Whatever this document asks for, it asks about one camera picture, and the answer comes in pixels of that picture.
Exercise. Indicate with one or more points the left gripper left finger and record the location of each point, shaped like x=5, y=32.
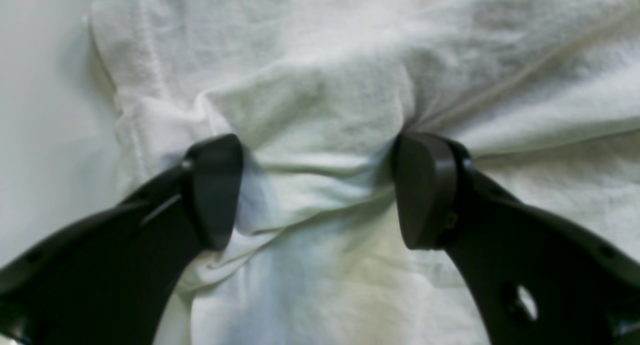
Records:
x=106, y=279

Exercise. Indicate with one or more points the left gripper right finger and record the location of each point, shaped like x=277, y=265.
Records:
x=536, y=278

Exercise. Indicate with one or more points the white printed T-shirt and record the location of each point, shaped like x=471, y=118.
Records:
x=543, y=93

